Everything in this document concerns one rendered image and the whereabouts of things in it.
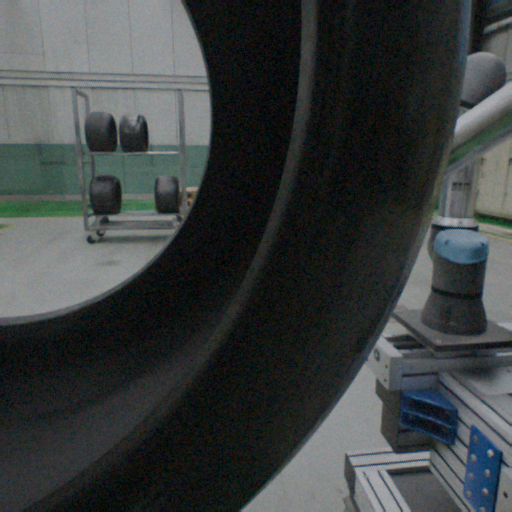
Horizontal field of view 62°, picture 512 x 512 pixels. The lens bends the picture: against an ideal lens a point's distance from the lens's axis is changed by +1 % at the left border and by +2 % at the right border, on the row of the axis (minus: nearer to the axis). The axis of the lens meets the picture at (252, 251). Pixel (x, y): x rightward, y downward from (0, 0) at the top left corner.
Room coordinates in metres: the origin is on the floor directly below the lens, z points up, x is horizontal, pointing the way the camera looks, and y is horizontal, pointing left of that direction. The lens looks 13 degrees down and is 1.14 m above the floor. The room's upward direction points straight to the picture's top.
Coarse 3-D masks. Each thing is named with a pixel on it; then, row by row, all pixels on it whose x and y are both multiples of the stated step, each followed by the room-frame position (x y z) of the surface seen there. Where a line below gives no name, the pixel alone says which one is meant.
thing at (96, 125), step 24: (72, 96) 5.33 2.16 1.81; (96, 120) 5.42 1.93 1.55; (120, 120) 5.49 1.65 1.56; (144, 120) 5.66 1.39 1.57; (96, 144) 5.41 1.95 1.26; (120, 144) 5.47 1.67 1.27; (144, 144) 5.53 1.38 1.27; (96, 192) 5.36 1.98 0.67; (120, 192) 5.91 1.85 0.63; (168, 192) 5.44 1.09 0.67; (96, 216) 5.90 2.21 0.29
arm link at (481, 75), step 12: (468, 60) 1.03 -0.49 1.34; (480, 60) 1.01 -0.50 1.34; (492, 60) 1.00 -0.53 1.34; (468, 72) 1.00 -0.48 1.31; (480, 72) 0.99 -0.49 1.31; (492, 72) 0.98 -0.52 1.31; (504, 72) 1.00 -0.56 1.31; (468, 84) 0.98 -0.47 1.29; (480, 84) 0.98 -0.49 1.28; (492, 84) 0.98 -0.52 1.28; (504, 84) 1.02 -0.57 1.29; (468, 96) 0.98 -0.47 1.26; (480, 96) 0.97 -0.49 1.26; (468, 108) 0.97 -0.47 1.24
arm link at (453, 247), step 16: (448, 240) 0.99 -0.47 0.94; (464, 240) 0.97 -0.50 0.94; (480, 240) 0.97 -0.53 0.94; (432, 256) 1.06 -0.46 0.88; (448, 256) 0.97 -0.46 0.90; (464, 256) 0.95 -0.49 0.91; (480, 256) 0.95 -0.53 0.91; (448, 272) 0.97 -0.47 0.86; (464, 272) 0.95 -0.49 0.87; (480, 272) 0.95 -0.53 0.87; (448, 288) 0.96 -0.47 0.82; (464, 288) 0.95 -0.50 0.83; (480, 288) 0.96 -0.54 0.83
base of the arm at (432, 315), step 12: (432, 288) 1.01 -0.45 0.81; (432, 300) 1.00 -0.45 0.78; (444, 300) 0.97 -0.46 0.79; (456, 300) 0.95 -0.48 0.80; (468, 300) 0.95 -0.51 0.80; (480, 300) 0.96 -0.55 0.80; (432, 312) 0.98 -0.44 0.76; (444, 312) 0.96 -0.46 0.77; (456, 312) 0.95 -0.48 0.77; (468, 312) 0.94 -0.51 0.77; (480, 312) 0.95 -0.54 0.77; (432, 324) 0.97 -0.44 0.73; (444, 324) 0.95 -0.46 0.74; (456, 324) 0.94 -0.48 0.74; (468, 324) 0.93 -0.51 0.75; (480, 324) 0.94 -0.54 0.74
